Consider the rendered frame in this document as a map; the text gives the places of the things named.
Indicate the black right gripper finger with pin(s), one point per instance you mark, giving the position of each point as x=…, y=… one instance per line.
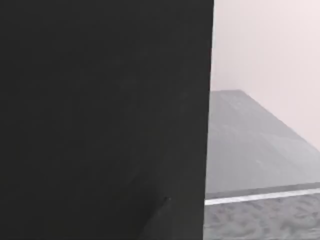
x=161, y=225

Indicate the large black block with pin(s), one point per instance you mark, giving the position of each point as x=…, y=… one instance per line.
x=95, y=95

